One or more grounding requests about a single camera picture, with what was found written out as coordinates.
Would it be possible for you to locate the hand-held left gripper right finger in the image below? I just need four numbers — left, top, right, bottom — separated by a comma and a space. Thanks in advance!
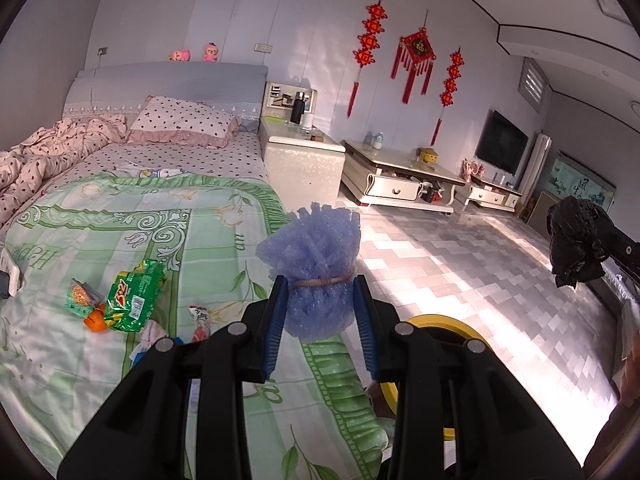
352, 276, 586, 480

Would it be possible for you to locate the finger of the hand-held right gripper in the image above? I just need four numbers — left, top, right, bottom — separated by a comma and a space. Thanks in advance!
601, 221, 640, 275

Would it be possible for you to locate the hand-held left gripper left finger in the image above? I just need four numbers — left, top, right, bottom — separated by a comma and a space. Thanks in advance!
57, 276, 290, 480

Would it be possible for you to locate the black plastic bag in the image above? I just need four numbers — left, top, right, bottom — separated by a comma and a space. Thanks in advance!
546, 196, 610, 289

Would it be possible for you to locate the yellow trash bin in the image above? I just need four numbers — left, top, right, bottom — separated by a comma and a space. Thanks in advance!
370, 313, 495, 443

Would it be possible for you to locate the red and white wrapper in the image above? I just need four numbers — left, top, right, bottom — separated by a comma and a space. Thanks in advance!
188, 305, 213, 343

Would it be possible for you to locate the blue foam fruit net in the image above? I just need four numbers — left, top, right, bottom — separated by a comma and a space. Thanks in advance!
256, 202, 362, 345

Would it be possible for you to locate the pink tissue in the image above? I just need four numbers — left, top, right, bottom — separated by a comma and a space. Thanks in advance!
131, 322, 168, 361

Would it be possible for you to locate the large green snack packet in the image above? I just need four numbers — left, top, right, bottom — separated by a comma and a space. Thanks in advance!
102, 258, 166, 333

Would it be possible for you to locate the small green snack packet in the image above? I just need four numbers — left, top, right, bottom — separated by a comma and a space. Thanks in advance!
67, 280, 103, 317

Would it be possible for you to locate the fish tank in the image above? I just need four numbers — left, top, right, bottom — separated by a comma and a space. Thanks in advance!
542, 150, 617, 211

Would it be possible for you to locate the green floral blanket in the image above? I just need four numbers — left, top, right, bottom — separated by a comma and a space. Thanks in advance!
0, 170, 391, 480

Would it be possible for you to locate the white standing air conditioner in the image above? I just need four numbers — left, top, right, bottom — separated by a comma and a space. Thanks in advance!
520, 132, 553, 211

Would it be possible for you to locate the white television stand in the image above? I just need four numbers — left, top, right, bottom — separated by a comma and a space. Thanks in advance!
462, 172, 523, 212

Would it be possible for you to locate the white low cabinet with drawer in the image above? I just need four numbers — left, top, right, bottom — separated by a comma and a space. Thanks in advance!
341, 140, 468, 216

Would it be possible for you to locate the white nightstand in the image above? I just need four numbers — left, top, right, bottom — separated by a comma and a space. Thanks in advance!
258, 116, 347, 209

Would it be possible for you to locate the black television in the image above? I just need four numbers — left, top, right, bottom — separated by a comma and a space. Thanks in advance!
475, 108, 530, 177

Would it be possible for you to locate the white dotted bed sheet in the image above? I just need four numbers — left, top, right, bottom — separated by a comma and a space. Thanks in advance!
82, 132, 271, 183

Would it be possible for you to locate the person's dark clothing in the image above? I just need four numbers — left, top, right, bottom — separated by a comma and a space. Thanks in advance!
585, 395, 640, 480

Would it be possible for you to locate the cartoon printed cloth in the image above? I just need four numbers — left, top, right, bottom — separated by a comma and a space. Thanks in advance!
115, 161, 187, 182

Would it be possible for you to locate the pink dotted pillow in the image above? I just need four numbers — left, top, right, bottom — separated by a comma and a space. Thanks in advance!
129, 95, 242, 148

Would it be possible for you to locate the grey upholstered bed headboard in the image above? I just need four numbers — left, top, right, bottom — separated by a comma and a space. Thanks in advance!
62, 61, 269, 133

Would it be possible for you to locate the red diamond knot ornament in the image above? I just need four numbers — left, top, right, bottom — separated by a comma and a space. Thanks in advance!
390, 10, 438, 103

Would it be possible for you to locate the pink dotted quilt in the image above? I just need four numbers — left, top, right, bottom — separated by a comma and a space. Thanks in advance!
0, 114, 128, 221

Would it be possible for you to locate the short red knot string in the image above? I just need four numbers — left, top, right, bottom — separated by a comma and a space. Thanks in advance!
430, 47, 465, 146

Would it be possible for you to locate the long red knot string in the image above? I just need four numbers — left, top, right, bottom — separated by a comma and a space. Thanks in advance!
348, 0, 386, 118

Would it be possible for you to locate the white charging cable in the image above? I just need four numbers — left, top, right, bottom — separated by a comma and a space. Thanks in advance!
89, 54, 105, 111

